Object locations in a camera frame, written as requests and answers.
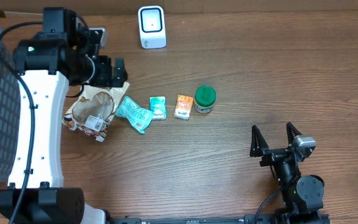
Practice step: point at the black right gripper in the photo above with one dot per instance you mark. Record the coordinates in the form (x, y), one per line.
(260, 146)

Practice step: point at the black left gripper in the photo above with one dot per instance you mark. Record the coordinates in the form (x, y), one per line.
(106, 79)

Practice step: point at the brown cookie bag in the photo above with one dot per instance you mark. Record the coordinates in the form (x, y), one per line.
(94, 110)

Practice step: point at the teal snack packet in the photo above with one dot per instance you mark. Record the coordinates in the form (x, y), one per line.
(139, 118)

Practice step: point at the small green white sachet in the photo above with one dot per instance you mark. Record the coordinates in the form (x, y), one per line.
(158, 107)

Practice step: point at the green lid seasoning jar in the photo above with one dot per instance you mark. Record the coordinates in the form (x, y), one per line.
(205, 98)

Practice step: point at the small orange sachet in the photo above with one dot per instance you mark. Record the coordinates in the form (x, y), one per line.
(183, 107)

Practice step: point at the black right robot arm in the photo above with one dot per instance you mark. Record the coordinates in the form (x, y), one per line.
(302, 195)

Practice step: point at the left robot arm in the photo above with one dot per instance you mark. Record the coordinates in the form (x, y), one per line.
(63, 54)

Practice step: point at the white barcode scanner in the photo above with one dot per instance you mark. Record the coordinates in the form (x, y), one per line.
(152, 31)

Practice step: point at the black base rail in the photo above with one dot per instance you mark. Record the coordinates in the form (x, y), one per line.
(197, 221)

